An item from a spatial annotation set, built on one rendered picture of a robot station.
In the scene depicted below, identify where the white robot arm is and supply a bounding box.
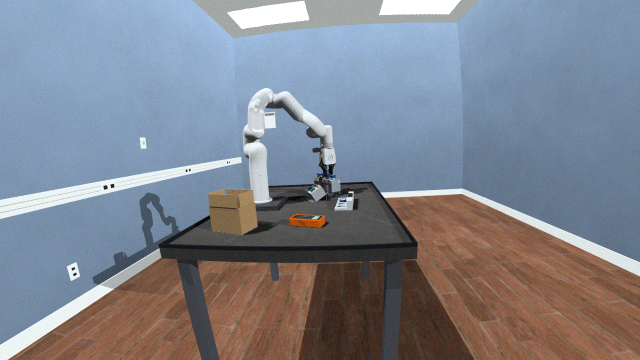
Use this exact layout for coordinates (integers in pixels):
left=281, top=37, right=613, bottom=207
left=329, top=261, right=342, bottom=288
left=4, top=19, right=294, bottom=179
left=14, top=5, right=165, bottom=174
left=243, top=88, right=333, bottom=204

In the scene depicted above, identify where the orange digital multimeter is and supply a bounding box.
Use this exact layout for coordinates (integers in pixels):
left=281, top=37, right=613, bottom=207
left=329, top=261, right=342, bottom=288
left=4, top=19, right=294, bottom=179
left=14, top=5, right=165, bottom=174
left=289, top=214, right=325, bottom=228

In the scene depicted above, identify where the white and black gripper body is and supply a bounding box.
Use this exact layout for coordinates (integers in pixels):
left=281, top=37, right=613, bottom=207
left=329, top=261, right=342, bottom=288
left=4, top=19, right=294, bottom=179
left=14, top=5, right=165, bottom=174
left=319, top=147, right=336, bottom=165

